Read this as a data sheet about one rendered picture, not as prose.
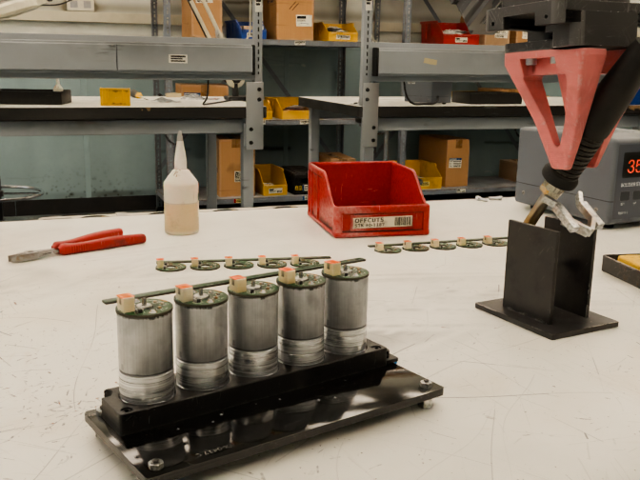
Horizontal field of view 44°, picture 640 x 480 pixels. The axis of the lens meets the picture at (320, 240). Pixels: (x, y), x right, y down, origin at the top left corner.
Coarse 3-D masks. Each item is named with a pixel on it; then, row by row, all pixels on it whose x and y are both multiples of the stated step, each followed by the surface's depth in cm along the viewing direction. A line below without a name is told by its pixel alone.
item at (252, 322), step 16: (256, 288) 38; (240, 304) 37; (256, 304) 37; (272, 304) 38; (240, 320) 37; (256, 320) 37; (272, 320) 38; (240, 336) 38; (256, 336) 38; (272, 336) 38; (240, 352) 38; (256, 352) 38; (272, 352) 38; (240, 368) 38; (256, 368) 38; (272, 368) 38
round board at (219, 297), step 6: (210, 294) 37; (216, 294) 37; (222, 294) 37; (174, 300) 36; (198, 300) 36; (204, 300) 36; (216, 300) 36; (222, 300) 36; (186, 306) 36; (192, 306) 35; (198, 306) 35; (204, 306) 36; (210, 306) 36
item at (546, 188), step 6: (546, 186) 52; (552, 186) 52; (546, 192) 52; (552, 192) 52; (558, 192) 52; (540, 198) 53; (534, 204) 54; (540, 204) 53; (546, 204) 53; (534, 210) 54; (540, 210) 54; (528, 216) 54; (534, 216) 54; (540, 216) 54; (528, 222) 55; (534, 222) 54
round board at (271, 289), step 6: (258, 282) 39; (264, 282) 39; (228, 288) 38; (264, 288) 38; (270, 288) 38; (276, 288) 38; (234, 294) 37; (240, 294) 37; (246, 294) 37; (252, 294) 37; (258, 294) 37; (264, 294) 37; (270, 294) 37
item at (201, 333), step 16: (176, 304) 36; (224, 304) 36; (176, 320) 36; (192, 320) 36; (208, 320) 36; (224, 320) 36; (176, 336) 37; (192, 336) 36; (208, 336) 36; (224, 336) 37; (176, 352) 37; (192, 352) 36; (208, 352) 36; (224, 352) 37; (176, 368) 37; (192, 368) 36; (208, 368) 36; (224, 368) 37; (176, 384) 37; (192, 384) 36; (208, 384) 36; (224, 384) 37
